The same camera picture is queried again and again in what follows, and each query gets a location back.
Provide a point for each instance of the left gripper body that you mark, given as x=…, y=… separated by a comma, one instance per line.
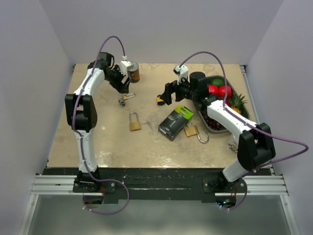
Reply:
x=116, y=77

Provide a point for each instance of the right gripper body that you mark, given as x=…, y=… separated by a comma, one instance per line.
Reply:
x=183, y=90

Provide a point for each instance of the small brass padlock keys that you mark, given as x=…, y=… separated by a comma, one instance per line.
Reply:
x=125, y=97

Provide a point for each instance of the yellow padlock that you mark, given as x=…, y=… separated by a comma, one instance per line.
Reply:
x=160, y=101

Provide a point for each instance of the long shackle brass padlock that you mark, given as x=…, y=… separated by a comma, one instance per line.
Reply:
x=134, y=124

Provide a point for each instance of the large brass padlock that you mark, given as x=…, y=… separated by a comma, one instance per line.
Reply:
x=192, y=130

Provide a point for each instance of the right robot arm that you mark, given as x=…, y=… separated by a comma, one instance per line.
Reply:
x=255, y=146

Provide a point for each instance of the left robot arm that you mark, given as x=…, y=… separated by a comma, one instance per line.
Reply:
x=82, y=115

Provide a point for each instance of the tin can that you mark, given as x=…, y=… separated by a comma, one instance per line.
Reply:
x=133, y=72

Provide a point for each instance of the red apple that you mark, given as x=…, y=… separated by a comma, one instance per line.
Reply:
x=212, y=89
x=225, y=91

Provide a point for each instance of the green lime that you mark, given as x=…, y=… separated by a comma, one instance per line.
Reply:
x=217, y=82

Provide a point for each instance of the grey fruit tray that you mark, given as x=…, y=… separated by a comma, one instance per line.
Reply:
x=243, y=111

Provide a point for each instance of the black green razor box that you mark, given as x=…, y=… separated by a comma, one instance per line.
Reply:
x=175, y=122

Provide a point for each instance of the dark grape bunch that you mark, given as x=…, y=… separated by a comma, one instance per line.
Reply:
x=213, y=124

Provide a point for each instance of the pineapple crown leaves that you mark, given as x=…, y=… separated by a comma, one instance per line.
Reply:
x=238, y=102

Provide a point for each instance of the white paper cup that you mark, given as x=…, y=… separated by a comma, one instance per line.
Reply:
x=232, y=144

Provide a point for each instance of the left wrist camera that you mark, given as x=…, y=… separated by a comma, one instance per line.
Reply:
x=124, y=64

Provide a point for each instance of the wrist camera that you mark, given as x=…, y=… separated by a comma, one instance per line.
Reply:
x=124, y=64
x=182, y=71

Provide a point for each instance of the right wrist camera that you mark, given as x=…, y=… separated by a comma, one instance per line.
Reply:
x=182, y=71

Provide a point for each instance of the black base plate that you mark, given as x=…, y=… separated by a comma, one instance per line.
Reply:
x=188, y=184

